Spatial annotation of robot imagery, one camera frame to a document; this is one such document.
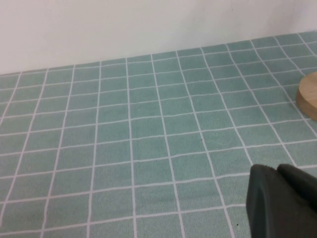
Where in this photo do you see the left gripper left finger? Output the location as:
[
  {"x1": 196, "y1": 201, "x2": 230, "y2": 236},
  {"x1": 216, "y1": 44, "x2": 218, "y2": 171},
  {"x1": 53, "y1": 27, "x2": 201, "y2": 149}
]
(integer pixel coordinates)
[{"x1": 245, "y1": 164, "x2": 317, "y2": 238}]

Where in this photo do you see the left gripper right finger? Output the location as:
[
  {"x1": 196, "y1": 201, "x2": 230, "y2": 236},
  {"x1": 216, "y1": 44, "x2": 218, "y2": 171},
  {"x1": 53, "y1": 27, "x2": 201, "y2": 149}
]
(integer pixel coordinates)
[{"x1": 276, "y1": 163, "x2": 317, "y2": 214}]

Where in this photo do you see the wooden headphone stand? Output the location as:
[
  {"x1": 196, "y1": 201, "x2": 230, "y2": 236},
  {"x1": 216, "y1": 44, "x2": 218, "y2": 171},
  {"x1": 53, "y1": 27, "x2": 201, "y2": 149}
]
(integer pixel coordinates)
[{"x1": 295, "y1": 71, "x2": 317, "y2": 121}]

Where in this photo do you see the green white-checkered tablecloth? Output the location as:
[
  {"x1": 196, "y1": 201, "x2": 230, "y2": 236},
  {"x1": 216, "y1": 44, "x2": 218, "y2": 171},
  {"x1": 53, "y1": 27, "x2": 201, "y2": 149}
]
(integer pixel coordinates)
[{"x1": 0, "y1": 31, "x2": 317, "y2": 238}]

